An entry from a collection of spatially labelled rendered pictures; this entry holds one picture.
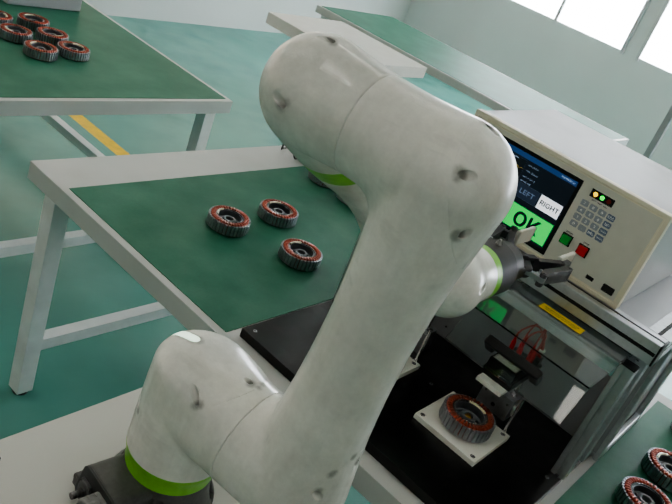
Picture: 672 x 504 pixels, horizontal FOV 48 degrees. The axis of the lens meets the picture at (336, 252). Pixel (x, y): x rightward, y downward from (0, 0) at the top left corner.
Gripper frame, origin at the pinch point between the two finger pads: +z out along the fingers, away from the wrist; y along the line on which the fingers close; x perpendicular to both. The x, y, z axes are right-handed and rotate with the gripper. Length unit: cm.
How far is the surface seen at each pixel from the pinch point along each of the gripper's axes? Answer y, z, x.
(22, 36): -197, 10, -41
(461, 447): 7.3, -9.4, -39.9
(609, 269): 9.7, 10.0, -0.4
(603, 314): 13.6, 7.1, -7.5
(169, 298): -59, -29, -46
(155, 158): -115, 8, -44
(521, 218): -10.2, 9.9, -1.1
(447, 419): 1.9, -8.3, -37.7
